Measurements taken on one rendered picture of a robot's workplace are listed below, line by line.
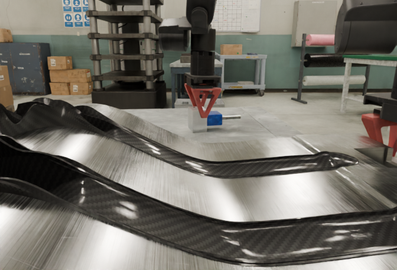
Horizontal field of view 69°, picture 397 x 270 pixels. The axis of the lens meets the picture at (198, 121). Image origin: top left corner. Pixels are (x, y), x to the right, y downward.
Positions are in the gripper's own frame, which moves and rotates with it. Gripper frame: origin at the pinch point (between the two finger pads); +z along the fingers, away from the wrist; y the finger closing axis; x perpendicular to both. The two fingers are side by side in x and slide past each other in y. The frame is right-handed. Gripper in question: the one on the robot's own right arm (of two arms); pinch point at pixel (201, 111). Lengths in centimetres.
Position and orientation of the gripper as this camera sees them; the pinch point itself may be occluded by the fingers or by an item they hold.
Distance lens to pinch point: 71.2
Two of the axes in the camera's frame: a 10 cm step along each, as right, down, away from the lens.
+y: 2.6, 2.6, -9.3
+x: 9.7, -0.5, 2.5
